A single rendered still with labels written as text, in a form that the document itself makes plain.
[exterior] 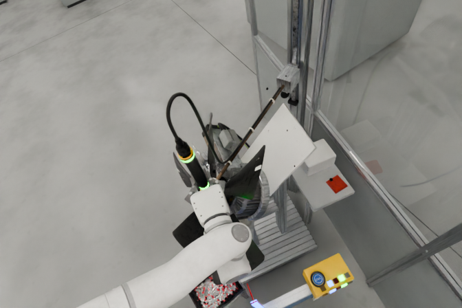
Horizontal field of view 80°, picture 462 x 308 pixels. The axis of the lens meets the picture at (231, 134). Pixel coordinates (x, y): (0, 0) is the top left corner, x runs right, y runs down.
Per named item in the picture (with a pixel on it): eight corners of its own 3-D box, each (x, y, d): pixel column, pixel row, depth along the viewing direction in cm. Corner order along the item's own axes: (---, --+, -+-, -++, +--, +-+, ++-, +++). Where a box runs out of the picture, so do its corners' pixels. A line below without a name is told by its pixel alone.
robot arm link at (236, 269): (210, 225, 72) (203, 240, 78) (228, 277, 64) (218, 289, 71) (238, 218, 76) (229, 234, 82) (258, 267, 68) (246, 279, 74)
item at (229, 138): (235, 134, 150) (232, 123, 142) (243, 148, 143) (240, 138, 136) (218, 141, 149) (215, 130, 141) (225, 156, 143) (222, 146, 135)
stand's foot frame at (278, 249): (287, 196, 235) (287, 193, 229) (316, 248, 208) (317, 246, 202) (221, 227, 230) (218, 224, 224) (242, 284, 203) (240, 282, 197)
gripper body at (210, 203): (203, 235, 81) (193, 202, 88) (235, 221, 82) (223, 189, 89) (197, 227, 75) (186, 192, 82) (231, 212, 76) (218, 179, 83)
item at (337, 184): (337, 174, 149) (337, 173, 148) (348, 186, 145) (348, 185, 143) (325, 182, 148) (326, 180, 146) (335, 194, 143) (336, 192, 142)
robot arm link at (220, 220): (207, 241, 80) (205, 232, 82) (235, 229, 81) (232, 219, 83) (201, 233, 74) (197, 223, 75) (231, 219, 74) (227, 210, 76)
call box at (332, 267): (335, 258, 117) (339, 252, 108) (350, 282, 111) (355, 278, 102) (302, 273, 115) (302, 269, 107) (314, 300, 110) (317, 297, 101)
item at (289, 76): (287, 75, 130) (287, 61, 123) (300, 80, 127) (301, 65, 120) (276, 90, 126) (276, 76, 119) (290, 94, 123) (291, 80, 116)
